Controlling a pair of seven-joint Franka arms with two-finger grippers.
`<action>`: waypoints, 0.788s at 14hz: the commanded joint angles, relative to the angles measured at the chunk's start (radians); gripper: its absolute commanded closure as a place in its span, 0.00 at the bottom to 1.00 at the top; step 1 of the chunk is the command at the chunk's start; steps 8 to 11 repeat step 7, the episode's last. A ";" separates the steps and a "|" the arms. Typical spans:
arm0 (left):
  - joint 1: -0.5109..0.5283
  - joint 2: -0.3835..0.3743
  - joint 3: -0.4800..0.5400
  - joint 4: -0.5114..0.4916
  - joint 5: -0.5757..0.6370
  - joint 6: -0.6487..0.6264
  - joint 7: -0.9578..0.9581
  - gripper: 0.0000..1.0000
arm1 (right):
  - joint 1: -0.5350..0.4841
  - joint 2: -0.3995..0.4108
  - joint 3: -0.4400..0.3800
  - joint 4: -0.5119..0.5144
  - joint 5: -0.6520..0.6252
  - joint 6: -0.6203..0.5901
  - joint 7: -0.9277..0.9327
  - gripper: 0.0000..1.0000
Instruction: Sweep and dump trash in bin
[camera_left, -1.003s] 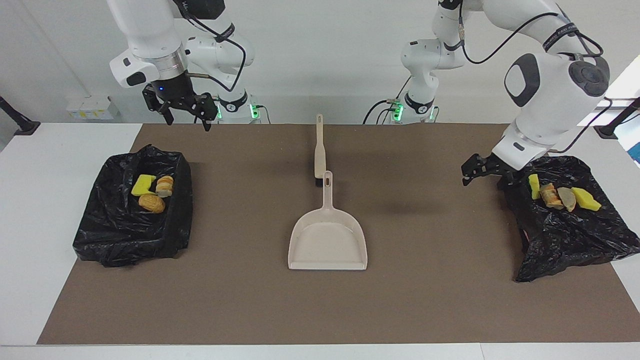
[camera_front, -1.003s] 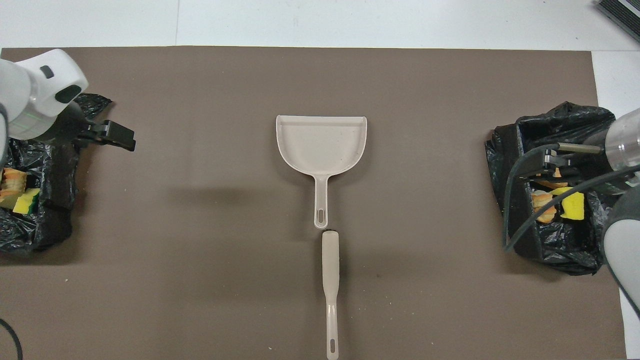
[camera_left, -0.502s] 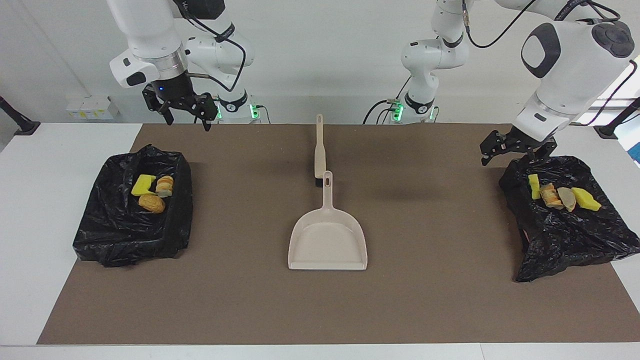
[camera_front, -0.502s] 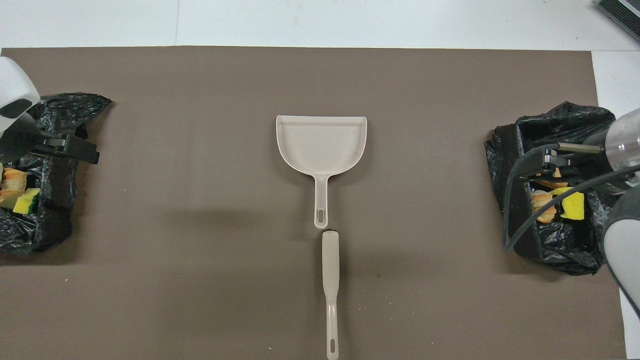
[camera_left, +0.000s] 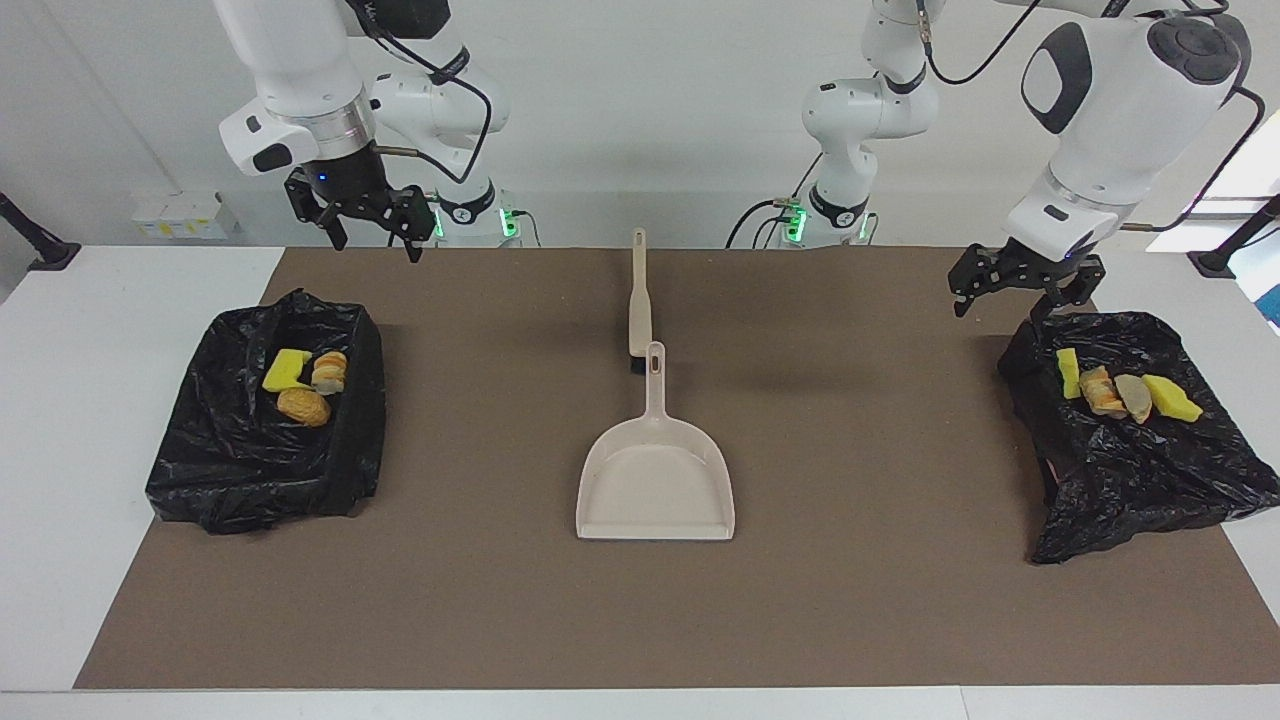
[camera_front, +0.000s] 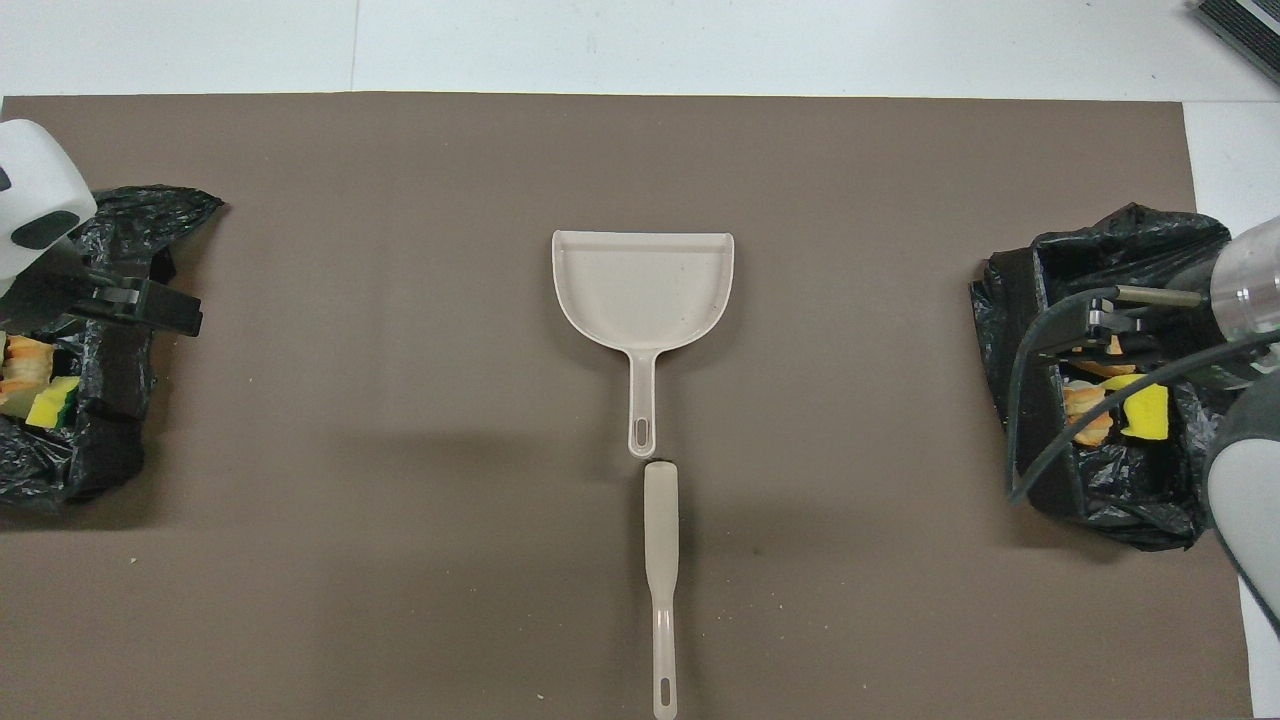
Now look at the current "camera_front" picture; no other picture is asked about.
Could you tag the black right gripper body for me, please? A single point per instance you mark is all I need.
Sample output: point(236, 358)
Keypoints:
point(1110, 318)

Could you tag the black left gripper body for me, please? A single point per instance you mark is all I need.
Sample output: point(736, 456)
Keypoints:
point(60, 295)

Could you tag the brown sponge chunk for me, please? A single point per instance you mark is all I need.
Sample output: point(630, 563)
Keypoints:
point(1105, 365)

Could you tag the pale orange layered sponge chunk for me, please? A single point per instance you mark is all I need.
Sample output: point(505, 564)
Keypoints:
point(1085, 405)

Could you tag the notched yellow sponge piece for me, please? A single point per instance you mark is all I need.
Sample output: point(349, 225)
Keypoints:
point(1148, 412)

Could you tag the beige plastic dustpan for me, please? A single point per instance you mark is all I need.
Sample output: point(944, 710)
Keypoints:
point(640, 285)

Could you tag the beige hand brush black bristles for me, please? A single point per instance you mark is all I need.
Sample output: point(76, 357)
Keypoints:
point(661, 520)

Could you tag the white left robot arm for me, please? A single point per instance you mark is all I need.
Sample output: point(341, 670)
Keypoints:
point(30, 180)

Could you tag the black plastic bin bag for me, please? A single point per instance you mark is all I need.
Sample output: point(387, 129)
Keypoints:
point(120, 220)
point(1150, 490)

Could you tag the brown table mat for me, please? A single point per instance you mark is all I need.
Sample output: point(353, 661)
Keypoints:
point(400, 200)

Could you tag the dark ribbed metal object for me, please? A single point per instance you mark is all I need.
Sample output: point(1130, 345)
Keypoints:
point(1245, 25)

